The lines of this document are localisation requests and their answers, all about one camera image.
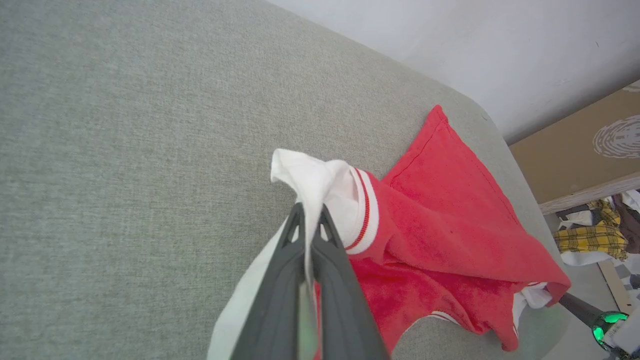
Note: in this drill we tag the grey fabric sofa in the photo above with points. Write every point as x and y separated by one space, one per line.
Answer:
125 175

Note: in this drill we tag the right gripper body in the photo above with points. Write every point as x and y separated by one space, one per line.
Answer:
622 337

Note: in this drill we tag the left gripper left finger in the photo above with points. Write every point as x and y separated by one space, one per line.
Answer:
275 310

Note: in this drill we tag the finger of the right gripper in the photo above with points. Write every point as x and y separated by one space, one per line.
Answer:
580 307

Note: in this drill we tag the brown printed cardboard box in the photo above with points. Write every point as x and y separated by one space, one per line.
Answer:
565 160

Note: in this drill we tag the yellow plaid garment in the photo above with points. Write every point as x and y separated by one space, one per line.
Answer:
590 237

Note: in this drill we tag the dark garment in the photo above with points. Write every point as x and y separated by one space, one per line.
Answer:
631 225

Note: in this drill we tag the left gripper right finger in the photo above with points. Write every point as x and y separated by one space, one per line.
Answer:
340 310

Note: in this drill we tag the red and white garment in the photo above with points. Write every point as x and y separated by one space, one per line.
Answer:
450 210

